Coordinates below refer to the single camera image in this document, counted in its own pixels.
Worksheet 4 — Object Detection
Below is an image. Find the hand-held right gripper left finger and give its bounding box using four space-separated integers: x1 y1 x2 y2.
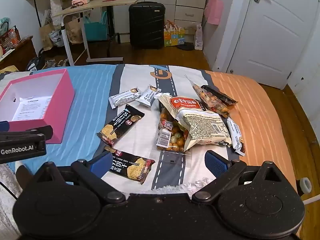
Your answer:
33 152 126 204

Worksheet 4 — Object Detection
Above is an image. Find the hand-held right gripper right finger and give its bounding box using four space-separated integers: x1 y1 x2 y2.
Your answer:
192 151 294 204

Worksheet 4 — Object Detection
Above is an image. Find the pink cardboard box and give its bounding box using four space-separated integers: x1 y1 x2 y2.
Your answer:
0 68 75 145

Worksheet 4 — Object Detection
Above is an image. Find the beige instant noodle packet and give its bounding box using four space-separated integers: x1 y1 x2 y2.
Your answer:
157 94 232 153

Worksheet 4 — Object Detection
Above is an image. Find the printed paper sheet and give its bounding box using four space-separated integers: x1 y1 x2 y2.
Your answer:
11 95 53 122

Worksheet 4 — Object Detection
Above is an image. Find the black cracker packet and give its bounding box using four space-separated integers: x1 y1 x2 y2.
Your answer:
104 147 156 185
97 104 145 147

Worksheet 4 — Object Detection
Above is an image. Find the clear bag of coated nuts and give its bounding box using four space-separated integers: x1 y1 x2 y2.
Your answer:
156 107 190 153
184 74 230 119

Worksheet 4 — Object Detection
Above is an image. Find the yellow cloth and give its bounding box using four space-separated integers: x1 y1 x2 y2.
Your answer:
0 65 19 75

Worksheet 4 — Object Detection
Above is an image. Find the white fluffy blanket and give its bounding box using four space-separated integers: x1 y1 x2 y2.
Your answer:
0 164 30 240

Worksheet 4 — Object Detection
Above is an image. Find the long black snack packet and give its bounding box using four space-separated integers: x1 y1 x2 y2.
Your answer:
201 85 238 106

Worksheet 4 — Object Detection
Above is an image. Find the black bag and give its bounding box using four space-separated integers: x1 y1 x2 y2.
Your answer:
26 56 45 72

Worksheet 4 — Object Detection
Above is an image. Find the pair of shoes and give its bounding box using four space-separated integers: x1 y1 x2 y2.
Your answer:
42 59 71 68

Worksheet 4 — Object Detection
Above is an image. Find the dark wooden cabinet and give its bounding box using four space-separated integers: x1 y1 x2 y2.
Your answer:
0 39 38 72

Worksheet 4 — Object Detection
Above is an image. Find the orange bottle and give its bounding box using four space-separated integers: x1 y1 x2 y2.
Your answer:
10 29 21 47

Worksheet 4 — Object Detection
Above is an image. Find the white tape roll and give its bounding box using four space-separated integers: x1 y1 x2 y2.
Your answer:
296 177 312 194

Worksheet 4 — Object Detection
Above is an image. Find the white printed bag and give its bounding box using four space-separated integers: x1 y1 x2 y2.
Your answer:
49 29 64 47

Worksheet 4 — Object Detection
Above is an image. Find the brown paper bag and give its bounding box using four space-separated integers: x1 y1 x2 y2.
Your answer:
65 17 85 44
39 21 55 51

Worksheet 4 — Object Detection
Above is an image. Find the teal shopping bag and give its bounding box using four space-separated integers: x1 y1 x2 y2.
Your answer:
84 11 108 42

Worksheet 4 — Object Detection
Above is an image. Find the white paper bag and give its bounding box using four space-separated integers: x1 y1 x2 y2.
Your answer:
194 23 204 51

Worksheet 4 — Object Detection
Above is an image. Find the colourful patterned box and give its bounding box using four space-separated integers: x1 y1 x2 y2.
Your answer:
164 21 187 47

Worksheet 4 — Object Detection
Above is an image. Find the white door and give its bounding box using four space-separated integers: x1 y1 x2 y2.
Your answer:
212 0 320 90

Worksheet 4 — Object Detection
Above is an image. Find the wooden side table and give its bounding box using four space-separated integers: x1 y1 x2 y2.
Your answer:
52 0 141 67

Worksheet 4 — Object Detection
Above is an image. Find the black suitcase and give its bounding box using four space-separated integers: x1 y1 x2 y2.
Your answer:
129 2 166 50

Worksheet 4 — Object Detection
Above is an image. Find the pink hanging bag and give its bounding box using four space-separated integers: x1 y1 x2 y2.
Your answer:
204 0 224 25

